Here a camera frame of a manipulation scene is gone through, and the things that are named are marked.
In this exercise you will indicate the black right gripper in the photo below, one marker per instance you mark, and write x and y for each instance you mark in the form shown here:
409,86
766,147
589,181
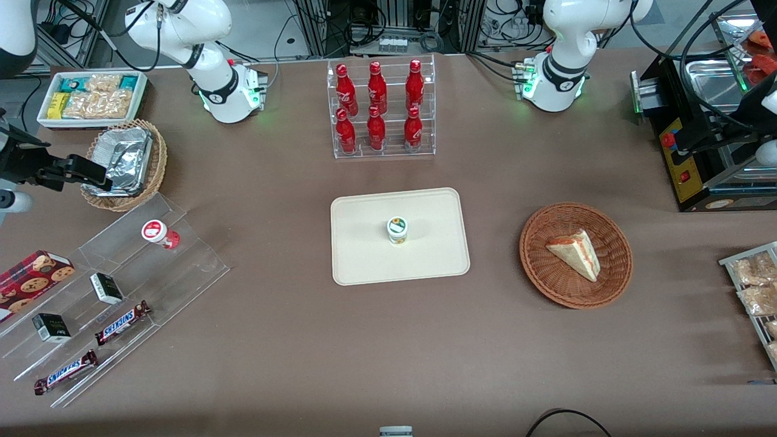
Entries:
23,162

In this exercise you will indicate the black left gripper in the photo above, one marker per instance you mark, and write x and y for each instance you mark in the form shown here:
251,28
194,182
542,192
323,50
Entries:
726,128

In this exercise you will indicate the green lid yogurt cup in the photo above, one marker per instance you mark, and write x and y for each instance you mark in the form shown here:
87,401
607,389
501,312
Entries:
397,229

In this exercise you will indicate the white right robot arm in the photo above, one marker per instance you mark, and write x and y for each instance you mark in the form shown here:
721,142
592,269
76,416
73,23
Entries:
213,79

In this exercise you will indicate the steel tray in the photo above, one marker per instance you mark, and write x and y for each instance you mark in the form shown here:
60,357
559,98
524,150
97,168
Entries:
710,82

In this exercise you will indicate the beige plastic tray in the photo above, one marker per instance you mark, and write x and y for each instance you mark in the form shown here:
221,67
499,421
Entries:
364,255

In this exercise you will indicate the black machine with yellow label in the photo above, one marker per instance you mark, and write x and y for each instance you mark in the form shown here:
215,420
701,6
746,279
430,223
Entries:
689,176

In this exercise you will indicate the silver foil package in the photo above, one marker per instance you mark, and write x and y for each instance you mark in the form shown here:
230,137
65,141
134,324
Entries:
127,161

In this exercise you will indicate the yellow snack packet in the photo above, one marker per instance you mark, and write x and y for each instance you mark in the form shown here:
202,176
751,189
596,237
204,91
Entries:
58,105

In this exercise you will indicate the clear rice cracker bag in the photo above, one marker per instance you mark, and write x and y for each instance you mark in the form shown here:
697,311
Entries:
104,82
100,105

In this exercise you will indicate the wicker basket with foil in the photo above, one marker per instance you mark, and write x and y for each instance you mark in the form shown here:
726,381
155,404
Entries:
159,161

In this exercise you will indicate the teal snack packet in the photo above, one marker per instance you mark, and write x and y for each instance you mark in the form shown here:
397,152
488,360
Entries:
74,84
128,82

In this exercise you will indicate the red lid yogurt cup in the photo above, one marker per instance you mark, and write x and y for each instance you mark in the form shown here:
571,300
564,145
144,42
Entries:
158,233

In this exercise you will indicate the white snack box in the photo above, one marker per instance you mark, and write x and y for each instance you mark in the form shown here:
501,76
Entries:
141,97

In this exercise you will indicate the red cookie box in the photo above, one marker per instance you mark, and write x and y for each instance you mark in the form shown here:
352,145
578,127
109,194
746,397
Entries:
33,279

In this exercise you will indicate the small black box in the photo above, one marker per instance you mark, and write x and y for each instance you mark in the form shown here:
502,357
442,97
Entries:
51,328
106,289

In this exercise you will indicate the clear snack bag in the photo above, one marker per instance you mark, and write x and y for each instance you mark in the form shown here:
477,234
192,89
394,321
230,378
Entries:
759,300
753,270
772,329
773,352

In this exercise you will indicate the clear acrylic stepped display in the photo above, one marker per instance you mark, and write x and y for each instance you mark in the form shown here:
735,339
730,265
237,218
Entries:
182,267

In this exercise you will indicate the snickers bar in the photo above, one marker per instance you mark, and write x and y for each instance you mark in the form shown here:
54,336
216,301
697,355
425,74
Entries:
121,323
65,372

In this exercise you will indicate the triangular sandwich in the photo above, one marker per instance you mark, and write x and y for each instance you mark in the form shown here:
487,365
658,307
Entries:
580,255

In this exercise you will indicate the round brown wicker basket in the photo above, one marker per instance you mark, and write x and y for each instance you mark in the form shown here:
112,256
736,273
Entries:
546,279

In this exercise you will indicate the red cola bottle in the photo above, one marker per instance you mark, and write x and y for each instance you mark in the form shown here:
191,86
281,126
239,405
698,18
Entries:
377,90
346,91
413,132
414,86
346,135
376,132

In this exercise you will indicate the clear acrylic bottle rack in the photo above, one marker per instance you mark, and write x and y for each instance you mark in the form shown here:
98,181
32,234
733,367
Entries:
394,91

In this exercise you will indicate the white power strip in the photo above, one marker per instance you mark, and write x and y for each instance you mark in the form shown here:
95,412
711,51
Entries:
393,44

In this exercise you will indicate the grey device at table edge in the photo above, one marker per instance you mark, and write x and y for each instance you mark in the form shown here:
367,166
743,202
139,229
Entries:
396,431

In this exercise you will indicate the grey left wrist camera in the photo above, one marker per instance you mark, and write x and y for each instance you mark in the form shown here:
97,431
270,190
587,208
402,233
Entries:
768,153

